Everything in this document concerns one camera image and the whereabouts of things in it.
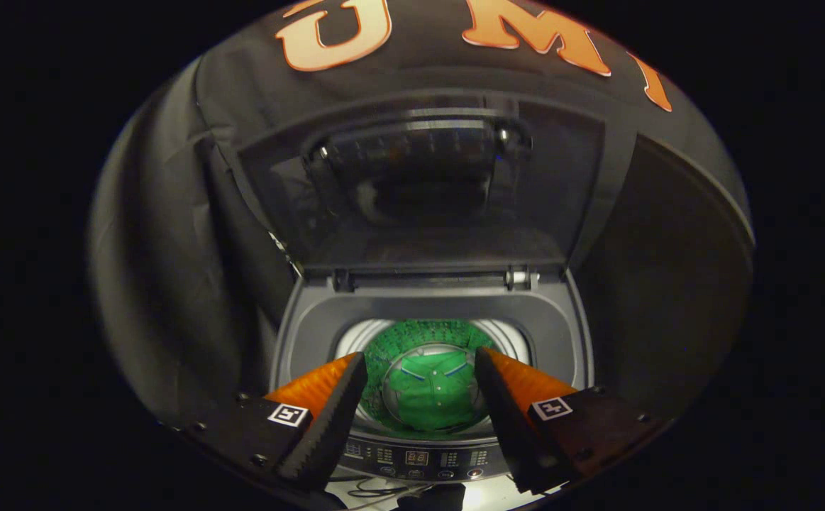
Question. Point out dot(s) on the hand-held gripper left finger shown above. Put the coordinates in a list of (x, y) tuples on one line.
[(330, 426)]

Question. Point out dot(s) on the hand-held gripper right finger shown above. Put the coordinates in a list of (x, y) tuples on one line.
[(508, 426)]

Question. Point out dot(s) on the green polo shirt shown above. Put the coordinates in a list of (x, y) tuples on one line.
[(430, 390)]

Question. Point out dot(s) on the grey washing machine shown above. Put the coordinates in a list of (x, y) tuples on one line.
[(313, 341)]

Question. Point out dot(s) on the checkered board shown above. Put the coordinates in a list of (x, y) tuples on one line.
[(283, 248)]

